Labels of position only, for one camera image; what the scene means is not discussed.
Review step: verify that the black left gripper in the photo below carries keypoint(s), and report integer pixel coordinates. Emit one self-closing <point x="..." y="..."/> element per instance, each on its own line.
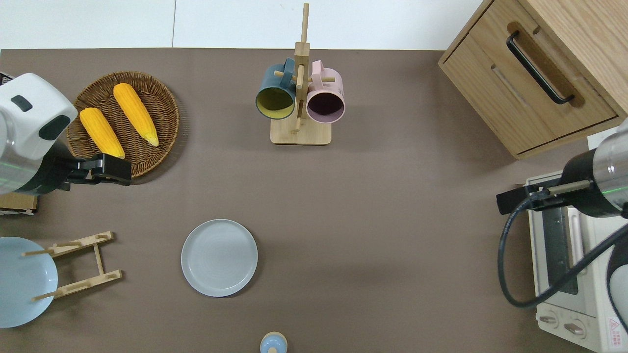
<point x="110" y="170"/>

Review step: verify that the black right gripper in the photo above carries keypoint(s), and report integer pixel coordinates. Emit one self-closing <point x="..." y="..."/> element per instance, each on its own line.
<point x="515" y="200"/>

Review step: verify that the gray round plate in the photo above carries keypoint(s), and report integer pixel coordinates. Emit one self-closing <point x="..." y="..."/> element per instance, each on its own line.
<point x="219" y="257"/>

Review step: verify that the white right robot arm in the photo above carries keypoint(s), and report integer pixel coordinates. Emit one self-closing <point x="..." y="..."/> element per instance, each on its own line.
<point x="608" y="166"/>

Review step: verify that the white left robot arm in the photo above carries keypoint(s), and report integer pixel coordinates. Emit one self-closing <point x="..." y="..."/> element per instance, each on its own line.
<point x="29" y="113"/>

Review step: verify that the wooden plate rack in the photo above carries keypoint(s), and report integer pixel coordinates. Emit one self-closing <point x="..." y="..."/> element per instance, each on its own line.
<point x="88" y="283"/>

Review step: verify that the light blue plate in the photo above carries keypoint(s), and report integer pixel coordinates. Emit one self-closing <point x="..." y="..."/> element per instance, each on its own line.
<point x="24" y="284"/>

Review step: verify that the yellow corn cob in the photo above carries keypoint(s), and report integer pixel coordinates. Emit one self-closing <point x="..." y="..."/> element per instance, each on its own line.
<point x="100" y="131"/>
<point x="135" y="113"/>

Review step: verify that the round wicker basket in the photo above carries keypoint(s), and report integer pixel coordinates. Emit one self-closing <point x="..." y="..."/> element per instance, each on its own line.
<point x="157" y="98"/>

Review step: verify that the wooden drawer cabinet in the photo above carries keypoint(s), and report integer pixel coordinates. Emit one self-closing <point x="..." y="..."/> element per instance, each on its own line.
<point x="490" y="88"/>

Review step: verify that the white toaster oven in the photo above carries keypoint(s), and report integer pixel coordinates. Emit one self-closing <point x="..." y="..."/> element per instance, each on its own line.
<point x="588" y="314"/>

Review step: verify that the brown table mat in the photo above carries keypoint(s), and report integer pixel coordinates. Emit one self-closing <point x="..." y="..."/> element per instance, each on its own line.
<point x="343" y="220"/>

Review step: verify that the teal mug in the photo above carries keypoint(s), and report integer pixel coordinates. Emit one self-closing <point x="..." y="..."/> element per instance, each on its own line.
<point x="272" y="83"/>

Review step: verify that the wooden mug tree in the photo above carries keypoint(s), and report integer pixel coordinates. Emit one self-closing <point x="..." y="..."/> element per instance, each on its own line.
<point x="300" y="135"/>

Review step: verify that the pink mug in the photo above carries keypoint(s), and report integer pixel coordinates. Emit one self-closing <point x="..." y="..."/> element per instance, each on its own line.
<point x="328" y="86"/>

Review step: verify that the blue wooden bell knob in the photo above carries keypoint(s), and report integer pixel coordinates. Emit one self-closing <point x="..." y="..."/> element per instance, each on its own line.
<point x="273" y="343"/>

